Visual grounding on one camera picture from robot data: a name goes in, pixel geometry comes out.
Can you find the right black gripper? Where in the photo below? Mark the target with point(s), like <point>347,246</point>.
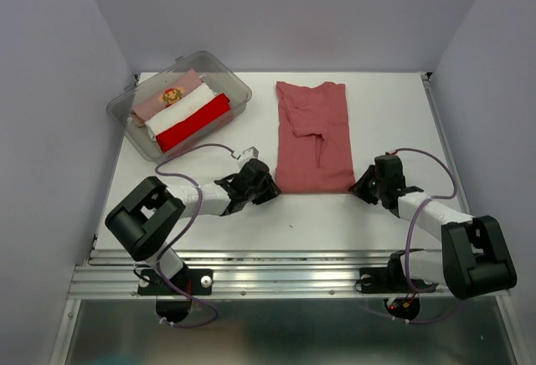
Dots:
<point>358,187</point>

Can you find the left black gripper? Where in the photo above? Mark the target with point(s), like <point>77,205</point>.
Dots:
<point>270,190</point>

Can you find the dusty red t shirt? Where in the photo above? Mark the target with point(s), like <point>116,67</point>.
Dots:
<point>314,148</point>

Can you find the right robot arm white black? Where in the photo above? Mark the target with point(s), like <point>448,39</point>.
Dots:
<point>468,255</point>

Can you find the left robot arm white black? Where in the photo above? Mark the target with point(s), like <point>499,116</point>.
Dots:
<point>144,219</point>

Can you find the red rolled t shirt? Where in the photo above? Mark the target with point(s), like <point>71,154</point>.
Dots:
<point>181,131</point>

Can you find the white rolled t shirt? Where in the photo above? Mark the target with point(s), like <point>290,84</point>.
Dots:
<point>179,111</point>

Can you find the clear plastic storage bin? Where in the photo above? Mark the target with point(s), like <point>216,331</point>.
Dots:
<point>213,73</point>

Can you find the pink rolled mario t shirt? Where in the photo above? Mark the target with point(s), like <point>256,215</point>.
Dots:
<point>168,95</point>

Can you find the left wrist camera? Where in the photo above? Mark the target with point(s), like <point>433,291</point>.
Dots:
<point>247,154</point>

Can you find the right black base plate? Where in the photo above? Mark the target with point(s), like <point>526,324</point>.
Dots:
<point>383,280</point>

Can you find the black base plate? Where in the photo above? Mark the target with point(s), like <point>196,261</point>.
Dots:
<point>383,280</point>
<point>195,282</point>

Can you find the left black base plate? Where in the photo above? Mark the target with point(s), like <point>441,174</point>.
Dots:
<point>195,282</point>

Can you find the aluminium frame rail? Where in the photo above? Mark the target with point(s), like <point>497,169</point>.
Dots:
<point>238,275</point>

